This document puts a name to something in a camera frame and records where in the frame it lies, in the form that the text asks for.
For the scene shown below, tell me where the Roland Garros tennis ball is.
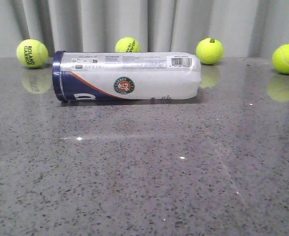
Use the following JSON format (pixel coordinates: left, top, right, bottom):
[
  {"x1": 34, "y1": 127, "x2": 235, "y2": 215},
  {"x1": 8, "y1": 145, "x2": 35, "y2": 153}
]
[{"x1": 16, "y1": 39, "x2": 49, "y2": 68}]

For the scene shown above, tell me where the white blue tennis ball can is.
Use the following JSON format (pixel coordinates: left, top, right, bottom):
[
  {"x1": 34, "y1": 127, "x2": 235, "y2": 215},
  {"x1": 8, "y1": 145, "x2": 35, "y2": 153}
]
[{"x1": 52, "y1": 51, "x2": 201, "y2": 101}]

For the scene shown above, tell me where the Head Team tennis ball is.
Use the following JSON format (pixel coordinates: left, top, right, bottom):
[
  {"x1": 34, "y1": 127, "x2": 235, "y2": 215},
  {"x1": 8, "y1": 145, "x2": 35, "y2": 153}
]
[{"x1": 115, "y1": 37, "x2": 141, "y2": 53}]

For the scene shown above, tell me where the plain yellow tennis ball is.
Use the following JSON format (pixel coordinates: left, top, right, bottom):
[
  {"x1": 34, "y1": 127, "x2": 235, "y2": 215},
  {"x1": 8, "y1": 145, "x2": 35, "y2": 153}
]
[{"x1": 272, "y1": 44, "x2": 289, "y2": 74}]

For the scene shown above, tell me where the Wilson tennis ball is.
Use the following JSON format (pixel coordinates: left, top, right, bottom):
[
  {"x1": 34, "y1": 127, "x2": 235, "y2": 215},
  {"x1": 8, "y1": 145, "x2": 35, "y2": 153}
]
[{"x1": 196, "y1": 38, "x2": 224, "y2": 64}]

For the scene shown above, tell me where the grey pleated curtain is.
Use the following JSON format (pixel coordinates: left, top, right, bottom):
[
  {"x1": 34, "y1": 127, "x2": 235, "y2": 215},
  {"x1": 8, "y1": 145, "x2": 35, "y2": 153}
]
[{"x1": 0, "y1": 0, "x2": 289, "y2": 58}]

